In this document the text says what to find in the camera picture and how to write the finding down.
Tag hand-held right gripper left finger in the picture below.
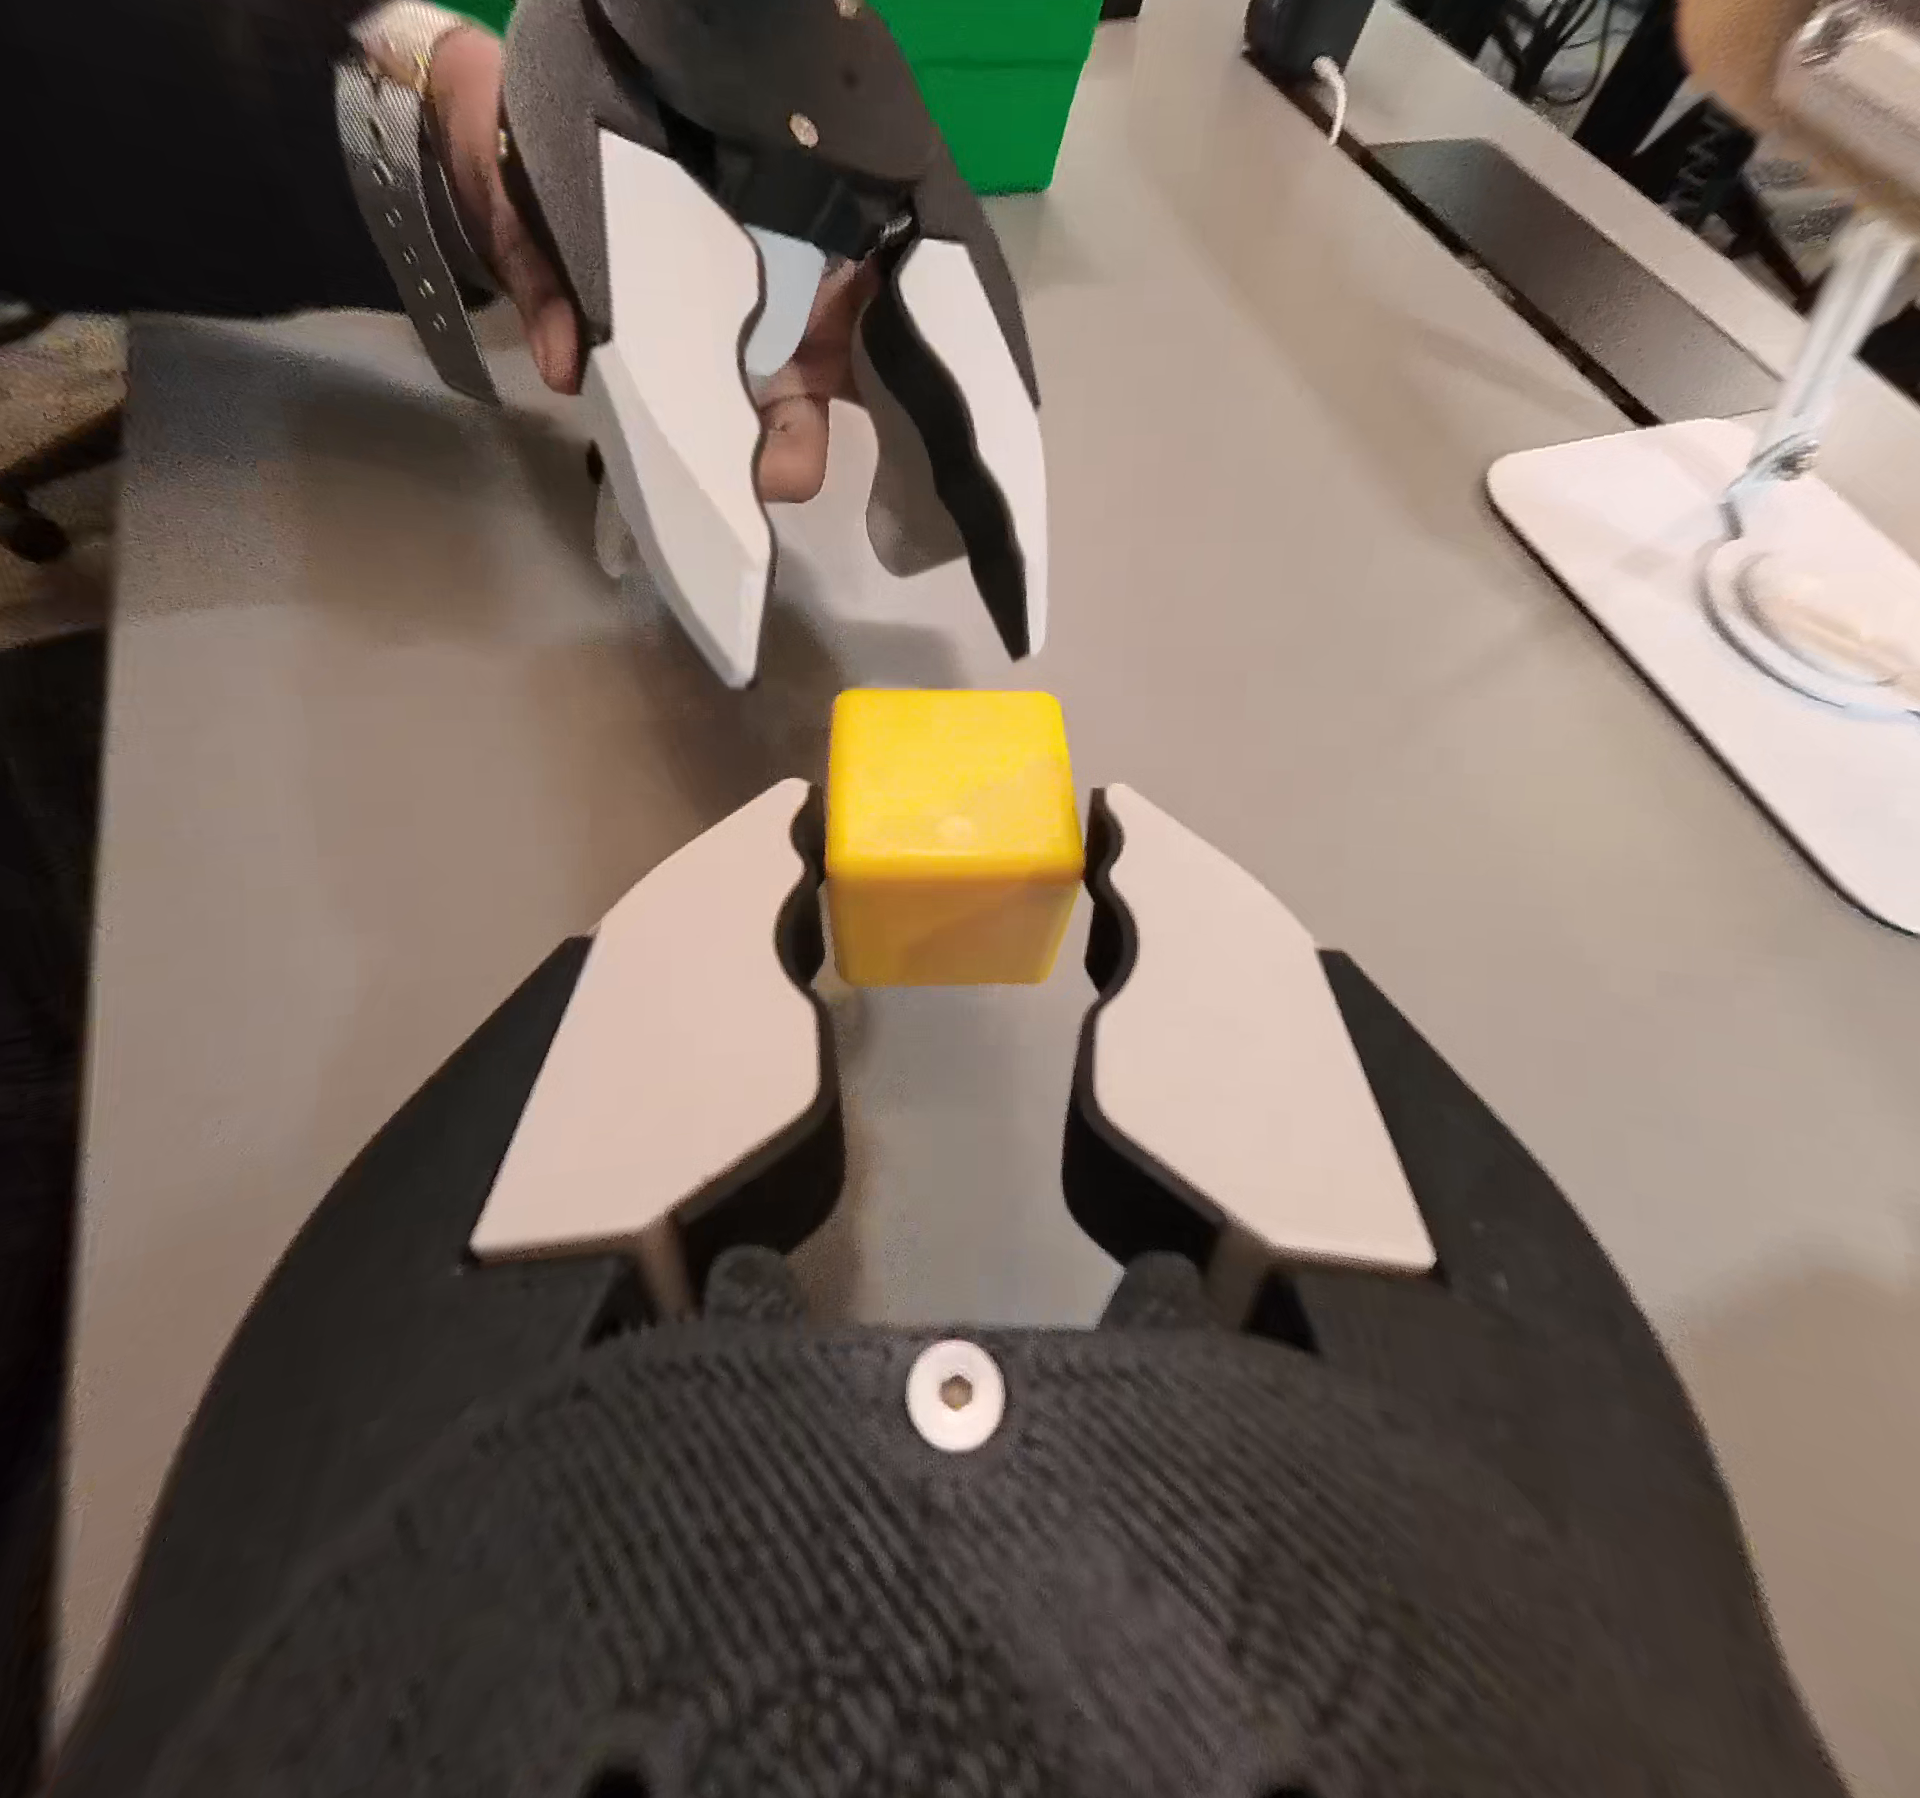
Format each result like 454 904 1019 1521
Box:
470 779 845 1311

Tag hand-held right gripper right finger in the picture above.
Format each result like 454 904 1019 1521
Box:
1062 784 1440 1327

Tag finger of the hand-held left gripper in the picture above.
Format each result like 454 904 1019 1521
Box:
581 124 782 690
854 237 1051 664

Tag green plastic bin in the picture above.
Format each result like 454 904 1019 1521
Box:
326 0 1142 198

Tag yellow cube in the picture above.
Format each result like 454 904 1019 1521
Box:
824 690 1085 989

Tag person's left forearm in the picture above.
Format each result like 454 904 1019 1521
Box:
0 0 452 319

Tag grey desk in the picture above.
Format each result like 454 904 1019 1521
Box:
51 0 1920 1798

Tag person's left hand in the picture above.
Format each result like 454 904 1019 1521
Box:
425 25 888 509

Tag grey table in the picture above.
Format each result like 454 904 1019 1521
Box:
1244 0 1920 426

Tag white board stand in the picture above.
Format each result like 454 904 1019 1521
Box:
1486 0 1920 938

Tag black office chair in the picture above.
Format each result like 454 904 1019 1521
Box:
0 471 74 567

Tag grey woven wrist strap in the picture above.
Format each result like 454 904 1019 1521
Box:
332 0 504 405

